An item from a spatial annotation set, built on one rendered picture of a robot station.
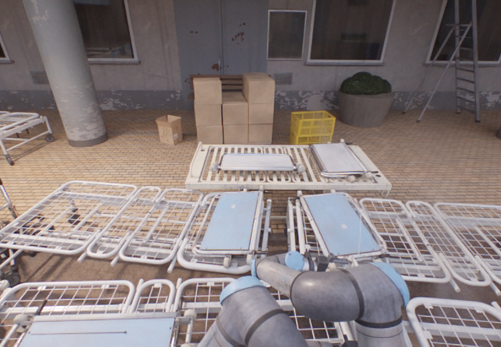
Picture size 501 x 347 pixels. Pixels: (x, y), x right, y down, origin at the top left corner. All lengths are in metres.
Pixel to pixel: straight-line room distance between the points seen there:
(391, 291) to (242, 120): 3.83
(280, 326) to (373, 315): 0.23
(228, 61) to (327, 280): 6.09
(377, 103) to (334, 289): 5.39
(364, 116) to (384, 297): 5.39
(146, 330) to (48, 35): 4.30
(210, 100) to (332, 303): 3.78
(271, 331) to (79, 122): 4.90
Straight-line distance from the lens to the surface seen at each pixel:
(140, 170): 4.24
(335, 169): 2.75
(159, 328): 1.61
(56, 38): 5.08
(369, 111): 5.99
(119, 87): 7.25
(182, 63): 6.70
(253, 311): 0.70
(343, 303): 0.73
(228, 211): 2.22
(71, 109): 5.25
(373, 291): 0.76
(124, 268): 2.76
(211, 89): 4.21
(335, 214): 2.30
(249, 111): 4.35
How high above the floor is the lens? 1.89
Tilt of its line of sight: 29 degrees down
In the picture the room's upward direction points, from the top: 1 degrees clockwise
